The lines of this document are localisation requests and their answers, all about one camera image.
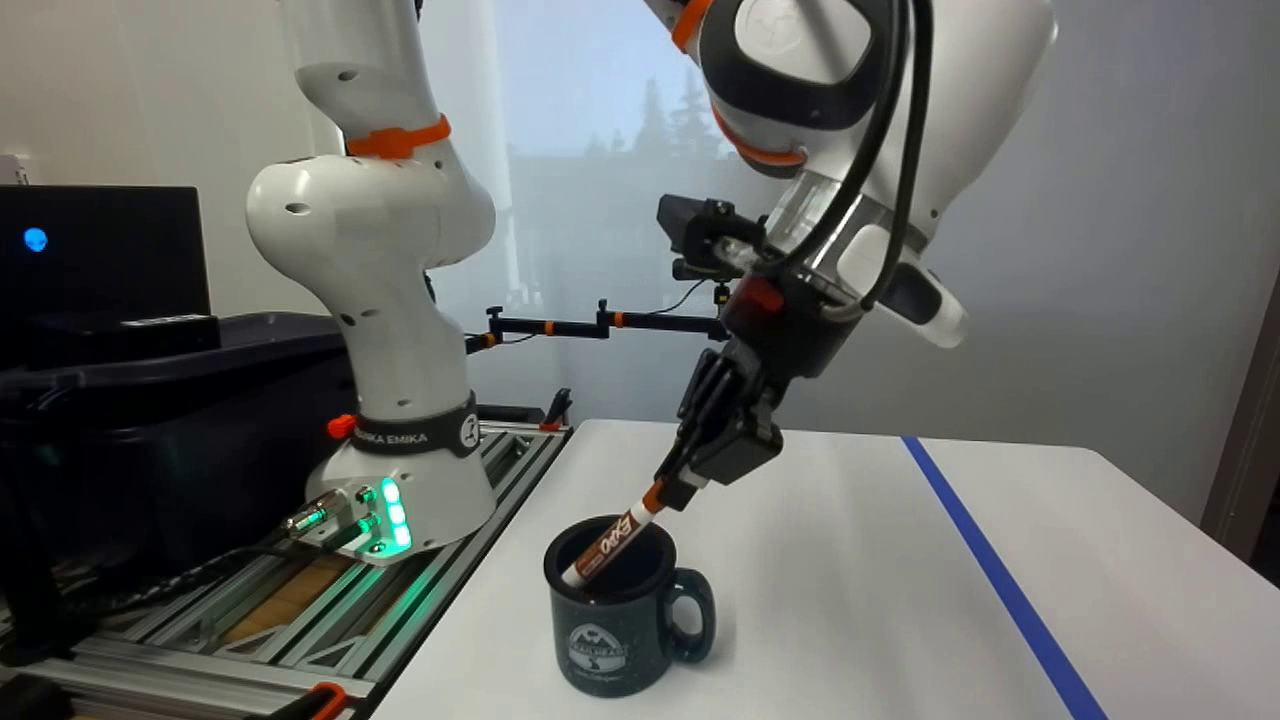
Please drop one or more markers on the black cabinet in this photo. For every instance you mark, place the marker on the black cabinet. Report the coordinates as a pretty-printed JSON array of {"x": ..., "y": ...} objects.
[{"x": 200, "y": 426}]

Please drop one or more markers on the brown dry erase marker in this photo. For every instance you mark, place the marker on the brown dry erase marker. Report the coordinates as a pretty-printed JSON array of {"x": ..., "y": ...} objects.
[{"x": 608, "y": 544}]

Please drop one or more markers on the dark green enamel mug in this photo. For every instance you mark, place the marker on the dark green enamel mug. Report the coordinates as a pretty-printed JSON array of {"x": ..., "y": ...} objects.
[{"x": 613, "y": 632}]

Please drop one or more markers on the black articulated camera mount arm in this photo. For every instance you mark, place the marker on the black articulated camera mount arm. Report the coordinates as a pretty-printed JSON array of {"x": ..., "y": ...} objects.
[{"x": 600, "y": 323}]

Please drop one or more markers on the orange black clamp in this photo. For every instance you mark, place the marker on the orange black clamp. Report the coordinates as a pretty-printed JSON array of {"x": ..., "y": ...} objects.
[{"x": 329, "y": 700}]

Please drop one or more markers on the aluminium rail base frame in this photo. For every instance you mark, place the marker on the aluminium rail base frame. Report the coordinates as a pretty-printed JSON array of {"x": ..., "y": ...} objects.
[{"x": 264, "y": 613}]

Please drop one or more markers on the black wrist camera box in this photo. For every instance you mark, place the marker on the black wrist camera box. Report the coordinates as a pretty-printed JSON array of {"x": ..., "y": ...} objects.
[{"x": 703, "y": 235}]

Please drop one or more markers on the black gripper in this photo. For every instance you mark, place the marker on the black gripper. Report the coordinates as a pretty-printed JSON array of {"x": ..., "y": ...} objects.
[{"x": 795, "y": 332}]

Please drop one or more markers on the blue tape strip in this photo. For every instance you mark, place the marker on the blue tape strip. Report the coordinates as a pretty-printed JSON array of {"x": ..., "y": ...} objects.
[{"x": 1003, "y": 585}]

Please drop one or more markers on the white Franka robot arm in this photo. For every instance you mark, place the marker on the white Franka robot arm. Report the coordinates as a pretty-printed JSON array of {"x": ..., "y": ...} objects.
[{"x": 372, "y": 226}]

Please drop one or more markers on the black monitor with blue light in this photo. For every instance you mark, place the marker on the black monitor with blue light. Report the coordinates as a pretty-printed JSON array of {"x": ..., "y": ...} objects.
[{"x": 101, "y": 253}]

